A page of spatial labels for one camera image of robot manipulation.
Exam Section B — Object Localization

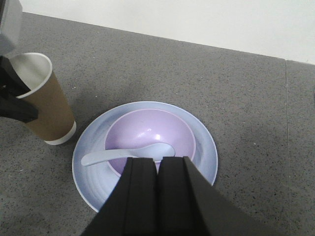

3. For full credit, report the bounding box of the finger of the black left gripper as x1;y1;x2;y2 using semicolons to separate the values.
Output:
0;92;38;123

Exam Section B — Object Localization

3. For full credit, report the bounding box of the light blue plastic plate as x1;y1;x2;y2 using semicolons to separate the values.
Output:
72;101;218;211

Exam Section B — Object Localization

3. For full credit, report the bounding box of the light blue plastic spoon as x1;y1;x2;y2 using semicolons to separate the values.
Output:
81;143;175;167

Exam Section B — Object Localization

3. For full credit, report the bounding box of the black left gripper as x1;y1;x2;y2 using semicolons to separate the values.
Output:
0;0;30;96

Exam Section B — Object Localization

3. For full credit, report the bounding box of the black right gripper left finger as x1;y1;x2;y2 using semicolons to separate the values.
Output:
82;157;157;236

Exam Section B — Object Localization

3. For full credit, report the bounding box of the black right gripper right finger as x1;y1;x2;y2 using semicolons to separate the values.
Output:
158;157;276;236

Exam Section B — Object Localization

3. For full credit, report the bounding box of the brown paper cup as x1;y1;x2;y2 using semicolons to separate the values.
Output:
10;53;76;145

